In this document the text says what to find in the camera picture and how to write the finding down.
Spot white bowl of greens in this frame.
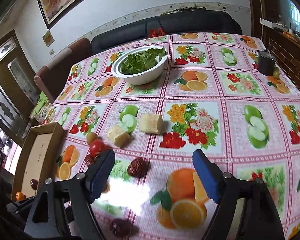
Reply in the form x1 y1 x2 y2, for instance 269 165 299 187
111 46 168 86

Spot dark cup on table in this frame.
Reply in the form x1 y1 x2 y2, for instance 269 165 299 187
257 50 276 76

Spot dark red jujube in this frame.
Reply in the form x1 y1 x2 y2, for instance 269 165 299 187
127 157 149 178
85 154 95 167

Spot green patterned cushion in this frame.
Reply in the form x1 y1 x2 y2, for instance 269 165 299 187
30 92 52 124

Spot floral fruit tablecloth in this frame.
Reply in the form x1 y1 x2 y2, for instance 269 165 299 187
44 33 300 239

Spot dark plum right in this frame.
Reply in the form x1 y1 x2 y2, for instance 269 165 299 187
110 218 133 238

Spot wooden glass door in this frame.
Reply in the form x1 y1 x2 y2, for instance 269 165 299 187
0 30 40 146

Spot dark plum lower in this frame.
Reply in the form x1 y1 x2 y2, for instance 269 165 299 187
30 179 38 191

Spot small orange mandarin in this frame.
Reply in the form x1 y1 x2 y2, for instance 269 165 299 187
15 191 26 202

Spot cardboard tray box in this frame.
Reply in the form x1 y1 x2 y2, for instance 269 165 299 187
12 122 65 201

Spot brown armchair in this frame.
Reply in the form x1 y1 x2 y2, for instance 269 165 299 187
34 38 92 103

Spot red objects on sofa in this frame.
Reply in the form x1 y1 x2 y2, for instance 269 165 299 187
148 28 165 38

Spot small wall calendar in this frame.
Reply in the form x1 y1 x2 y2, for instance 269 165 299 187
43 30 55 47

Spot yellow cake piece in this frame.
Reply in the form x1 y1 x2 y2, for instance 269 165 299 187
139 113 163 134
107 125 130 148

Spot small red tomato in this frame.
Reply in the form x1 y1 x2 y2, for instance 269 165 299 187
89 139 106 158

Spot dark plum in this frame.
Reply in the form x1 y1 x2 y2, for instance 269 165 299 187
30 179 38 191
110 218 133 238

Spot black leather sofa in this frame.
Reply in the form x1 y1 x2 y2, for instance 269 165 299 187
91 8 242 54

